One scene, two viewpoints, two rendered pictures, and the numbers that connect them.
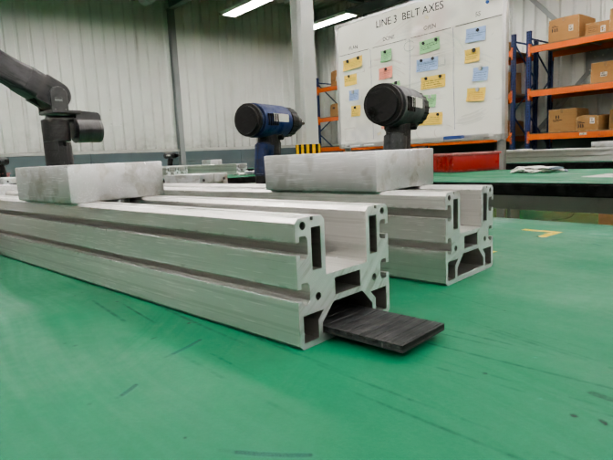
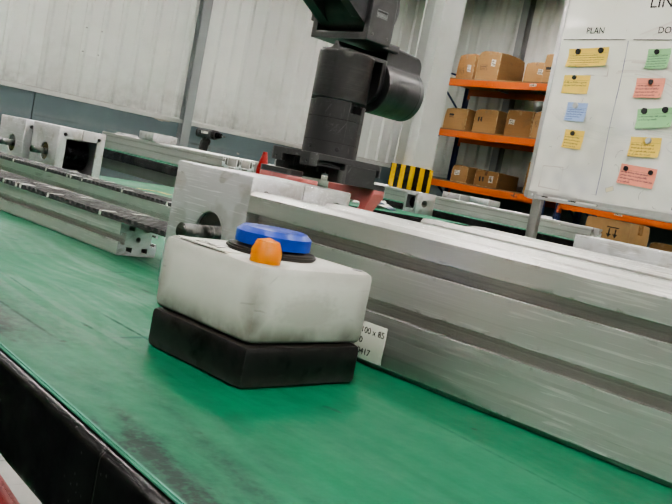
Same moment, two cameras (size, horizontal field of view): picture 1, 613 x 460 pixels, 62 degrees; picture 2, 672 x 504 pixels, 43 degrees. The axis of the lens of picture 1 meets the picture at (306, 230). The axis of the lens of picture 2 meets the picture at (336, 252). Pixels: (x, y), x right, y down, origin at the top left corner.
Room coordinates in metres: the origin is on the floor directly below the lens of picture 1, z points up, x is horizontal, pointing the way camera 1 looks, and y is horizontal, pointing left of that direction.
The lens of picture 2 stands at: (0.27, 0.52, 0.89)
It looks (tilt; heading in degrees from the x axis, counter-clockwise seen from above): 5 degrees down; 0
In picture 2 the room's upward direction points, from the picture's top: 11 degrees clockwise
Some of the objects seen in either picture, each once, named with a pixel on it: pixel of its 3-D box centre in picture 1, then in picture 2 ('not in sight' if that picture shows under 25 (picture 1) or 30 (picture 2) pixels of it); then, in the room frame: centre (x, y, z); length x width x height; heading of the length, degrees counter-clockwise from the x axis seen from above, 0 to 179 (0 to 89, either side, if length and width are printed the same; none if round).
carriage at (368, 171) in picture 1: (347, 181); not in sight; (0.59, -0.05, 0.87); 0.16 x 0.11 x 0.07; 46
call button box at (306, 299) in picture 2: not in sight; (272, 306); (0.73, 0.55, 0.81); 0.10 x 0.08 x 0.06; 136
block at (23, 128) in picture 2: not in sight; (26, 144); (1.88, 1.13, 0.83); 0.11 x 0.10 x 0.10; 137
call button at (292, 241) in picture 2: not in sight; (272, 246); (0.72, 0.55, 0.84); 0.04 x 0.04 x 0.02
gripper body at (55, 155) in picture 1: (59, 158); (331, 137); (1.16, 0.55, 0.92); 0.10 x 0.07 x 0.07; 136
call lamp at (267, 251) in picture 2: not in sight; (267, 250); (0.68, 0.55, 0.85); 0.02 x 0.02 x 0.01
